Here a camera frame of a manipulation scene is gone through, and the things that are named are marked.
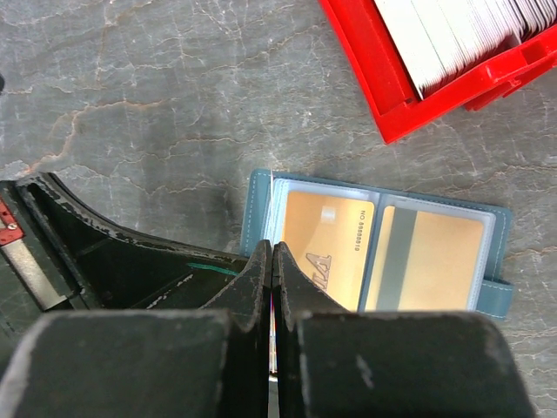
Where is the gold credit card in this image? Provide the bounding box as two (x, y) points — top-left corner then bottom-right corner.
(366, 205), (484, 311)
(282, 191), (375, 311)
(269, 170), (278, 381)

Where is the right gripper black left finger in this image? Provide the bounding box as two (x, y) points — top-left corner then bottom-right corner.
(1, 240), (271, 417)

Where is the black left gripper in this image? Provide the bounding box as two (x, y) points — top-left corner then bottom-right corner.
(1, 173), (247, 347)

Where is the stack of white cards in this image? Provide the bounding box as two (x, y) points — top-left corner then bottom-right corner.
(375, 0), (556, 99)

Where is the blue leather card holder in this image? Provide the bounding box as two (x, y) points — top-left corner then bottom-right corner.
(240, 169), (513, 320)

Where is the red plastic bin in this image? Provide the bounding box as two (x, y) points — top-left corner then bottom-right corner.
(321, 0), (556, 144)

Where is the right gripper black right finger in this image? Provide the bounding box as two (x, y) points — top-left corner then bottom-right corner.
(272, 243), (535, 417)

